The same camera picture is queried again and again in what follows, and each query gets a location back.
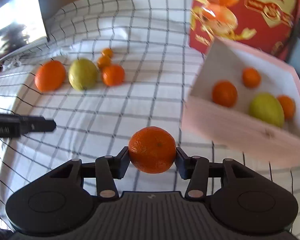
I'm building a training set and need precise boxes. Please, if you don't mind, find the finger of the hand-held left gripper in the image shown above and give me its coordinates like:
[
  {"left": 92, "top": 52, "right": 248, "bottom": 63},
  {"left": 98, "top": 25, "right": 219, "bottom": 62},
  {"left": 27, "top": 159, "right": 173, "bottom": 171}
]
[{"left": 20, "top": 116, "right": 57, "bottom": 133}]

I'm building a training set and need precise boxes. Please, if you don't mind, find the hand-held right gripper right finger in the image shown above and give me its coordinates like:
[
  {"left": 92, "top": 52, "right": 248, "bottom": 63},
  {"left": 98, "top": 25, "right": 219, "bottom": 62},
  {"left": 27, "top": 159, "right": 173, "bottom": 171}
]
[{"left": 175, "top": 147, "right": 253, "bottom": 202}]

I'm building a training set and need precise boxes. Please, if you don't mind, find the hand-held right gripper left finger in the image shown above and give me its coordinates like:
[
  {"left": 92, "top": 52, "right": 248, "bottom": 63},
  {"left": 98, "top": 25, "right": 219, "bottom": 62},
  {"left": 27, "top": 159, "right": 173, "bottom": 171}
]
[{"left": 50, "top": 147, "right": 132, "bottom": 202}]

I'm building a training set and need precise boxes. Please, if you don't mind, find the large orange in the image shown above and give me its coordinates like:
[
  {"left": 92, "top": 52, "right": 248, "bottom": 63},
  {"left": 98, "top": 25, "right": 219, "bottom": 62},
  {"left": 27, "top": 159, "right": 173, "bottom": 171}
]
[{"left": 34, "top": 60, "right": 66, "bottom": 92}]

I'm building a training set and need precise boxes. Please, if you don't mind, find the pink cardboard box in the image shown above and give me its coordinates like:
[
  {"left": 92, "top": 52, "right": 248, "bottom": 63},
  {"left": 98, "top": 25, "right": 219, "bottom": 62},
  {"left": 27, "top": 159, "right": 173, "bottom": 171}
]
[{"left": 181, "top": 37, "right": 300, "bottom": 167}]

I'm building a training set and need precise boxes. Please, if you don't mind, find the yellow-green lemon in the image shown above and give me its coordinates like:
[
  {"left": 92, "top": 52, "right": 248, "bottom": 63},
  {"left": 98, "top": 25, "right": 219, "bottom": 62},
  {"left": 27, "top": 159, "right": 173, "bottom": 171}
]
[
  {"left": 68, "top": 58, "right": 99, "bottom": 91},
  {"left": 249, "top": 92, "right": 285, "bottom": 128}
]

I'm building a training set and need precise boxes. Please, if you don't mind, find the white checkered tablecloth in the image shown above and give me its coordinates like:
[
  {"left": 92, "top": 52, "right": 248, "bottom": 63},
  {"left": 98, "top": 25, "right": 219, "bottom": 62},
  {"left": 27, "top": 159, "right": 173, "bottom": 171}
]
[{"left": 0, "top": 0, "right": 300, "bottom": 240}]

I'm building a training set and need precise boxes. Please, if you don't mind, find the black monitor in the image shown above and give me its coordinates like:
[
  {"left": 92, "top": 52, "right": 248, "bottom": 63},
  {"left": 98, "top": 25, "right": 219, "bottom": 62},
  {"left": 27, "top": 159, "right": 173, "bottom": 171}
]
[{"left": 0, "top": 0, "right": 50, "bottom": 67}]

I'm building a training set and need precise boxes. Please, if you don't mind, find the red snack bag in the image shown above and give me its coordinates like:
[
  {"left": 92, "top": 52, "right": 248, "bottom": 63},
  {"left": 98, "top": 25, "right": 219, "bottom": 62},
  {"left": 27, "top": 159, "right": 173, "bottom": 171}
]
[{"left": 189, "top": 0, "right": 300, "bottom": 62}]

